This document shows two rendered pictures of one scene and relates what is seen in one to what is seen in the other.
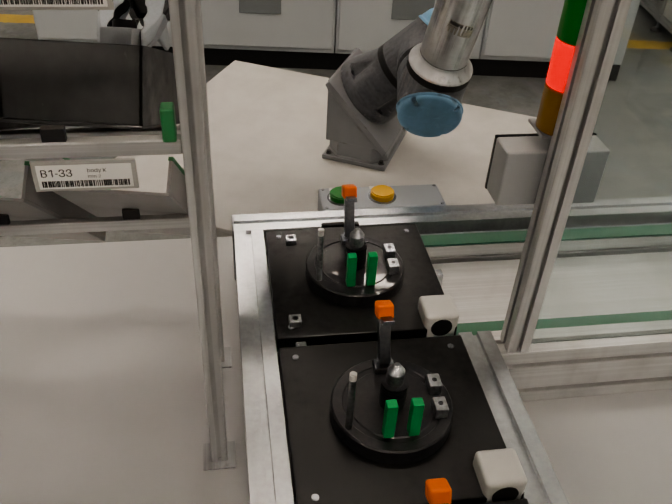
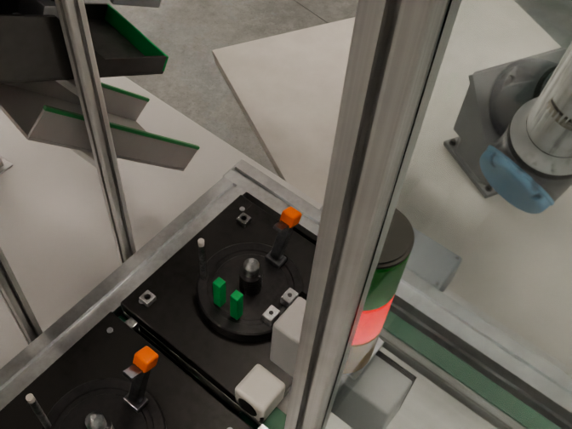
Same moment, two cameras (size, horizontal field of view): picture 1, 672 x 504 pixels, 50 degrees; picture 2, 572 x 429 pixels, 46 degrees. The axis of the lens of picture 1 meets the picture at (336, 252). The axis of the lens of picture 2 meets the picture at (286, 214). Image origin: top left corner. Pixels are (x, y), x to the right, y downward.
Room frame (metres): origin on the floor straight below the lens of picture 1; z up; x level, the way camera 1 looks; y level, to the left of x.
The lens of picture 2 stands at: (0.50, -0.37, 1.75)
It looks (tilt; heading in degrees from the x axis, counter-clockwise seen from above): 53 degrees down; 44
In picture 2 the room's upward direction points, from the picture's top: 6 degrees clockwise
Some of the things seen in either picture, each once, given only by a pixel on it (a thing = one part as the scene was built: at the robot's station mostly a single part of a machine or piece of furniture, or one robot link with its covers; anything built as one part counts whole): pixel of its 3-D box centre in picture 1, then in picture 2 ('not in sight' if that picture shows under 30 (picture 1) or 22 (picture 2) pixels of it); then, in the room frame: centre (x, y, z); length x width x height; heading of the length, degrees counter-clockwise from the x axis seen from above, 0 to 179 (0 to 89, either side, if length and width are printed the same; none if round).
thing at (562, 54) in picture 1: (575, 63); not in sight; (0.72, -0.24, 1.33); 0.05 x 0.05 x 0.05
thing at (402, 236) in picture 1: (353, 279); (249, 297); (0.80, -0.03, 0.96); 0.24 x 0.24 x 0.02; 10
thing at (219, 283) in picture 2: (351, 269); (219, 292); (0.76, -0.02, 1.01); 0.01 x 0.01 x 0.05; 10
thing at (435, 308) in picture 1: (437, 316); (259, 393); (0.72, -0.14, 0.97); 0.05 x 0.05 x 0.04; 10
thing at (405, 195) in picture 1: (380, 210); not in sight; (1.03, -0.07, 0.93); 0.21 x 0.07 x 0.06; 100
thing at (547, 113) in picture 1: (563, 107); not in sight; (0.72, -0.24, 1.28); 0.05 x 0.05 x 0.05
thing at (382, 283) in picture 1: (354, 269); (250, 289); (0.80, -0.03, 0.98); 0.14 x 0.14 x 0.02
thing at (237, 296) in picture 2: (371, 268); (236, 305); (0.76, -0.05, 1.01); 0.01 x 0.01 x 0.05; 10
